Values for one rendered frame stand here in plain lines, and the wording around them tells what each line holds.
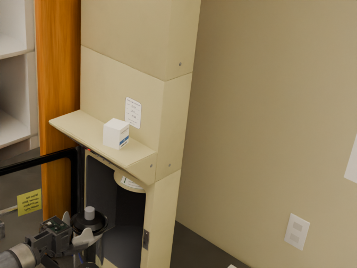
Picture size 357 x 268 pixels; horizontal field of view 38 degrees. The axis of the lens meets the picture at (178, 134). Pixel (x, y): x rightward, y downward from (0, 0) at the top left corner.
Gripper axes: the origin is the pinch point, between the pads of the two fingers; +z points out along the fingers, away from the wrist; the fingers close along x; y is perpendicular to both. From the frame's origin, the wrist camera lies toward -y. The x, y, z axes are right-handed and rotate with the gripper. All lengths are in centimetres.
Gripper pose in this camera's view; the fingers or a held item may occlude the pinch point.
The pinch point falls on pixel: (87, 228)
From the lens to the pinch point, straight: 154.4
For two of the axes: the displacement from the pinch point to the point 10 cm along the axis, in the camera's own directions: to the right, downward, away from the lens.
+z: 6.6, -3.0, 6.9
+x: -7.5, -3.8, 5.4
